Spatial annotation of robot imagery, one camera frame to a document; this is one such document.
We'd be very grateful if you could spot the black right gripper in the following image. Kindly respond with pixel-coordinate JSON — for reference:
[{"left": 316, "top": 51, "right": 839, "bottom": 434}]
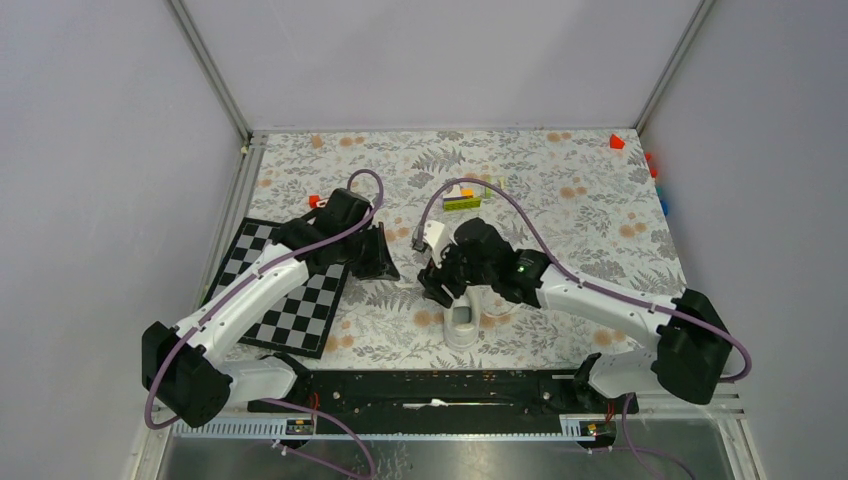
[{"left": 418, "top": 238, "right": 496, "bottom": 309}]

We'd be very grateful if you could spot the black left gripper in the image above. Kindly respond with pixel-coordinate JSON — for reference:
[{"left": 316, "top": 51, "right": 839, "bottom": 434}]
[{"left": 339, "top": 221, "right": 400, "bottom": 281}]

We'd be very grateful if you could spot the white sneaker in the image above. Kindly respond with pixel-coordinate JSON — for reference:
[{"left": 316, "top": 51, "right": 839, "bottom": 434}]
[{"left": 443, "top": 286, "right": 521, "bottom": 351}]

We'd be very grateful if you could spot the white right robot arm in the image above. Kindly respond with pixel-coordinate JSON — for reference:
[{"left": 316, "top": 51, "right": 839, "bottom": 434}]
[{"left": 413, "top": 218, "right": 731, "bottom": 412}]

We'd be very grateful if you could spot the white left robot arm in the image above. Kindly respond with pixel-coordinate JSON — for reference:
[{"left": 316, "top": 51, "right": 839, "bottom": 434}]
[{"left": 141, "top": 188, "right": 399, "bottom": 429}]

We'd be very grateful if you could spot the green toy brick stack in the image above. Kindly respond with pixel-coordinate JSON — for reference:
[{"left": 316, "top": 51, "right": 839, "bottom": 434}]
[{"left": 442, "top": 185, "right": 482, "bottom": 212}]

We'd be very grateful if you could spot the red white grid toy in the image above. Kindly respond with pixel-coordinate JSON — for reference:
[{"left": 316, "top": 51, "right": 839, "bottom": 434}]
[{"left": 309, "top": 195, "right": 327, "bottom": 209}]

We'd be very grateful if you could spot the black white chessboard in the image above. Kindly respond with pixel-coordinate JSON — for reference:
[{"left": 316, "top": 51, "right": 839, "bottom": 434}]
[{"left": 202, "top": 217, "right": 349, "bottom": 359}]

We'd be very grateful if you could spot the floral patterned table mat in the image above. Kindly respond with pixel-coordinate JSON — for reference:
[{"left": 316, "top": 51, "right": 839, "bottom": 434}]
[{"left": 247, "top": 128, "right": 687, "bottom": 370}]

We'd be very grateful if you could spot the red triangular block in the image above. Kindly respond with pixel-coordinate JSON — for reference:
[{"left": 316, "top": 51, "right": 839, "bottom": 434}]
[{"left": 609, "top": 134, "right": 626, "bottom": 150}]

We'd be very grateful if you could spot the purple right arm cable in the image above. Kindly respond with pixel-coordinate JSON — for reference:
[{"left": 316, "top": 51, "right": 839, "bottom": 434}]
[{"left": 411, "top": 177, "right": 754, "bottom": 480}]

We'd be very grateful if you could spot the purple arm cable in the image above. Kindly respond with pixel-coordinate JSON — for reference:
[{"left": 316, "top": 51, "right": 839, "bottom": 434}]
[
  {"left": 144, "top": 169, "right": 386, "bottom": 480},
  {"left": 411, "top": 177, "right": 754, "bottom": 480}
]

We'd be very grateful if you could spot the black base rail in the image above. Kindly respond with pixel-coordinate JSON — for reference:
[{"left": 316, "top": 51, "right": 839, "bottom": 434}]
[{"left": 285, "top": 369, "right": 639, "bottom": 423}]

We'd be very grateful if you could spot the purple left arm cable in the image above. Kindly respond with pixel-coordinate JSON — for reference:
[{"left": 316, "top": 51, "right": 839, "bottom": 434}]
[{"left": 144, "top": 169, "right": 386, "bottom": 480}]

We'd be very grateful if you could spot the grey slotted cable duct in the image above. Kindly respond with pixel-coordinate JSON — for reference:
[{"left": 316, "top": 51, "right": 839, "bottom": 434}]
[{"left": 172, "top": 410, "right": 617, "bottom": 441}]

